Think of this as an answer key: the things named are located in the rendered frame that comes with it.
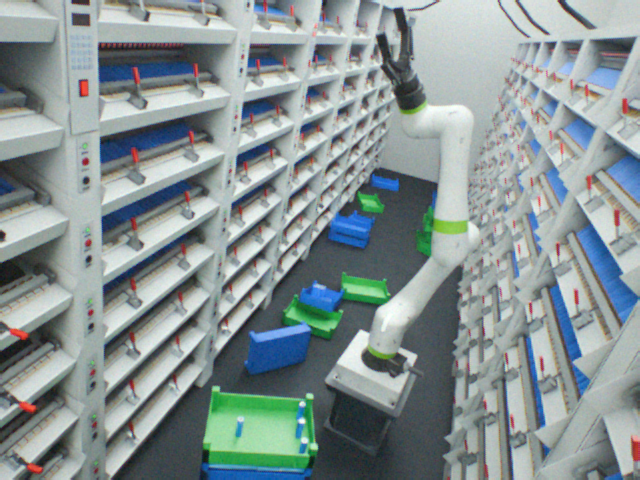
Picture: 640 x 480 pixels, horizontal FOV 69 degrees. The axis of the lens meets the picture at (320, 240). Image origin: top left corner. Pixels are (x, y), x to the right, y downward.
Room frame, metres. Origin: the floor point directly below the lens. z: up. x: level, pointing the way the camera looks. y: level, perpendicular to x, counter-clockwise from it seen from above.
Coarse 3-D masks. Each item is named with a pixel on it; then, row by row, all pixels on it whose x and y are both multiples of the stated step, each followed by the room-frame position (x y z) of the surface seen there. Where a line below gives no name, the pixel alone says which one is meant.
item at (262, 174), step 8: (264, 144) 2.27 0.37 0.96; (272, 144) 2.26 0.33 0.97; (280, 152) 2.23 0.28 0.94; (288, 152) 2.24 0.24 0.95; (264, 160) 2.10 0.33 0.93; (280, 160) 2.20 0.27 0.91; (288, 160) 2.24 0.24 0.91; (248, 168) 1.94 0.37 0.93; (264, 168) 2.03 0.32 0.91; (280, 168) 2.15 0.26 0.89; (248, 176) 1.87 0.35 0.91; (256, 176) 1.91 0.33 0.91; (264, 176) 1.95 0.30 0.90; (272, 176) 2.08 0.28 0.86; (240, 184) 1.77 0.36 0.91; (248, 184) 1.81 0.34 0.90; (256, 184) 1.89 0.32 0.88; (232, 192) 1.65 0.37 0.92; (240, 192) 1.72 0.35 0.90; (232, 200) 1.68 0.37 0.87
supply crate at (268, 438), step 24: (216, 408) 1.01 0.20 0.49; (240, 408) 1.03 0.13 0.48; (264, 408) 1.05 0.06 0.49; (288, 408) 1.06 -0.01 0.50; (216, 432) 0.93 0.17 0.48; (264, 432) 0.97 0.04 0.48; (288, 432) 0.98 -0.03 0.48; (312, 432) 0.96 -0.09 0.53; (216, 456) 0.83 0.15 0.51; (240, 456) 0.84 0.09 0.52; (264, 456) 0.86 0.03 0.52; (288, 456) 0.87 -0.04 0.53; (312, 456) 0.88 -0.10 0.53
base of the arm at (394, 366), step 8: (368, 352) 1.51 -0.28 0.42; (368, 360) 1.49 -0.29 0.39; (376, 360) 1.48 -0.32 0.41; (384, 360) 1.48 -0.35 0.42; (392, 360) 1.48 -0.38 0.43; (400, 360) 1.49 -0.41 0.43; (376, 368) 1.47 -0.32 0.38; (384, 368) 1.48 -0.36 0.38; (392, 368) 1.47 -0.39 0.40; (400, 368) 1.47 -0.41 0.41; (408, 368) 1.49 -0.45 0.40; (392, 376) 1.45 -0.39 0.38
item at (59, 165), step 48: (96, 0) 0.96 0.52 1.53; (0, 48) 0.90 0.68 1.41; (48, 48) 0.88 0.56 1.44; (96, 48) 0.96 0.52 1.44; (96, 96) 0.96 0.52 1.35; (96, 144) 0.96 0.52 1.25; (96, 192) 0.95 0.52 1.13; (96, 240) 0.95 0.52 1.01; (96, 288) 0.94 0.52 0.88; (96, 336) 0.94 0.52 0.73
